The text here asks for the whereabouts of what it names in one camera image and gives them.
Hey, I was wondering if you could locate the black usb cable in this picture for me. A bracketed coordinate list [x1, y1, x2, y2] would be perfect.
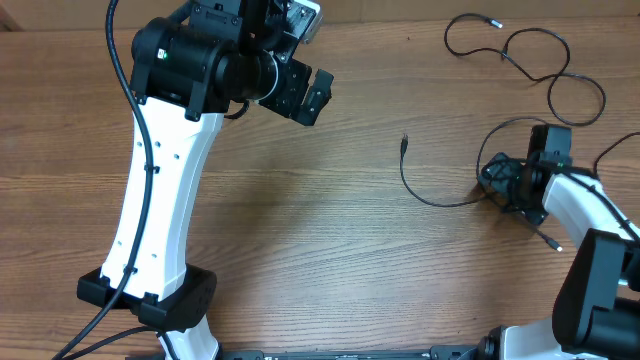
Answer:
[398, 133, 564, 253]
[443, 12, 608, 127]

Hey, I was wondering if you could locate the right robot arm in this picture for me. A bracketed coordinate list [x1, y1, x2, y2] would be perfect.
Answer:
[466, 125, 639, 359]

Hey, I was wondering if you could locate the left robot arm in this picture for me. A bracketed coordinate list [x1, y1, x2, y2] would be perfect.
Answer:
[77, 0, 333, 359]

